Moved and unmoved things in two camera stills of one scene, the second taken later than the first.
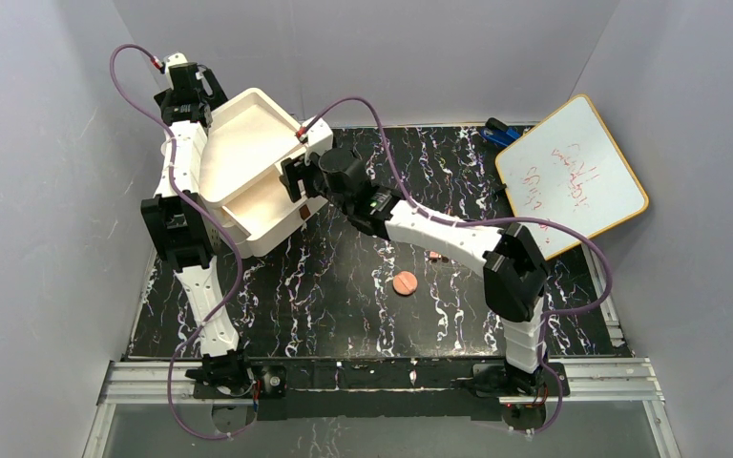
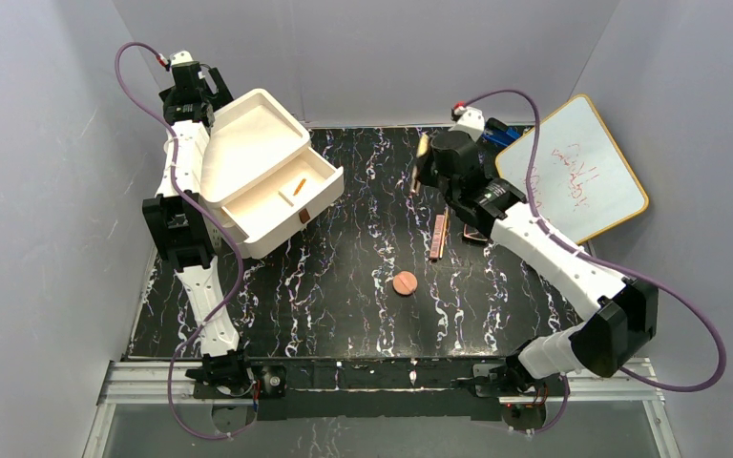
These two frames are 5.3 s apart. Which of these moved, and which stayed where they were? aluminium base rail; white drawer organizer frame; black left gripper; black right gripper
Moved: black right gripper
Stayed: black left gripper; aluminium base rail; white drawer organizer frame
